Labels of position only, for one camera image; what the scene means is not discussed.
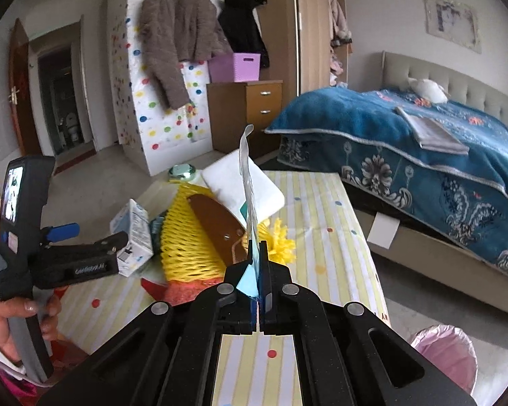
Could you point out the purple plastic basket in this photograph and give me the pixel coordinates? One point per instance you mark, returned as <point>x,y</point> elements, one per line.
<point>237,68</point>

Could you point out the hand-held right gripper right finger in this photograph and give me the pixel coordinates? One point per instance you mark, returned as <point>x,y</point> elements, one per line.
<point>266,304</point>

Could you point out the silver foil wrapper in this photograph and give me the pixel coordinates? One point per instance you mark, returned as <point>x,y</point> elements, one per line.
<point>249,194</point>

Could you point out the white dotted cabinet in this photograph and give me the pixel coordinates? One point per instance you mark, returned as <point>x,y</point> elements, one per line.
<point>131,105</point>

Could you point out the wooden nightstand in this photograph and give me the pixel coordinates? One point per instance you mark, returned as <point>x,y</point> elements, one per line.
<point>237,114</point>

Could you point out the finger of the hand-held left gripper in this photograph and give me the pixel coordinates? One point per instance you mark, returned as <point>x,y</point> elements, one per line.
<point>63,231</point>
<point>106,243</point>

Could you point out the folded grey cloth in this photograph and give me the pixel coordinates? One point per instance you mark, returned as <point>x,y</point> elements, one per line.
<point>436,133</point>

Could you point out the green round tin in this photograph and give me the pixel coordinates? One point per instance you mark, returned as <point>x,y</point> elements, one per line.
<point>181,172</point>

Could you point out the blue floral blanket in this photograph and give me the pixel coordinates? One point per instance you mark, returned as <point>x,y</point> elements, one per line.
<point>355,122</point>

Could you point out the pink trash bin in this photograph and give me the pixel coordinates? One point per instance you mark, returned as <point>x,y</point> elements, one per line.
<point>444,351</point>

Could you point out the beige upholstered bed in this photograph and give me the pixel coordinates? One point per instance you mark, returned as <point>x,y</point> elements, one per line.
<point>461,76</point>

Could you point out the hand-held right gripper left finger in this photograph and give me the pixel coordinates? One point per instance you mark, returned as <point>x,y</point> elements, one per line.
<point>253,311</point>

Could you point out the yellow striped tablecloth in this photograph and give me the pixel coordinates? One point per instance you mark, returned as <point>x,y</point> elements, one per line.
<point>321,228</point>

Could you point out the white paper tag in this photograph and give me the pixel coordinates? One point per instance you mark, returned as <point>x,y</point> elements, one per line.
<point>382,230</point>

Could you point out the white milk carton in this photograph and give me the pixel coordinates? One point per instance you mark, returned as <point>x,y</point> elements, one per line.
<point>135,224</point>

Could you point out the black jacket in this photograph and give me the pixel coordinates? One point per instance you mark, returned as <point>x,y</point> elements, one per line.
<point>241,25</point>

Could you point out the pink hanging clothes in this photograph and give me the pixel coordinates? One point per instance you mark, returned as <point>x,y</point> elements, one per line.
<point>338,21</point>

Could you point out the white toilet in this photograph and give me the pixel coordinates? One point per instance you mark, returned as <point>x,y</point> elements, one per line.
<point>73,127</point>

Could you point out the brown wooden door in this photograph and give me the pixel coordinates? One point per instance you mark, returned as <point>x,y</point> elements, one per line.
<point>19,93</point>

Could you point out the teal packet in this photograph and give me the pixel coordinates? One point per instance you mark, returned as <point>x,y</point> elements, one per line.
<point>156,230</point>

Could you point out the person's left hand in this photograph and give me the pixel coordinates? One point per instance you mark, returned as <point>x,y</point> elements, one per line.
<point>4,317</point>

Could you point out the yellow foam net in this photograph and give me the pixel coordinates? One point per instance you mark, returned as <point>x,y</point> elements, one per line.
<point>182,253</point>

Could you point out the brown quilted jacket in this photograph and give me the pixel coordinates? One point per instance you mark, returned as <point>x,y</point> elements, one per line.
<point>173,29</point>

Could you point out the wooden wardrobe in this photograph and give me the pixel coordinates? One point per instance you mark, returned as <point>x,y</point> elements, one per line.
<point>309,29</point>

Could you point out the person's left forearm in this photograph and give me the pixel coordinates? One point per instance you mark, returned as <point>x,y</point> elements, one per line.
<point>8,382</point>

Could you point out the large framed wall picture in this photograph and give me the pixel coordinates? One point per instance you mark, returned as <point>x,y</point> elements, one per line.
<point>451,19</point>

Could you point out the white foam block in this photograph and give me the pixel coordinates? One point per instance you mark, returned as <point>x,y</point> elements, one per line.
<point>224,177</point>

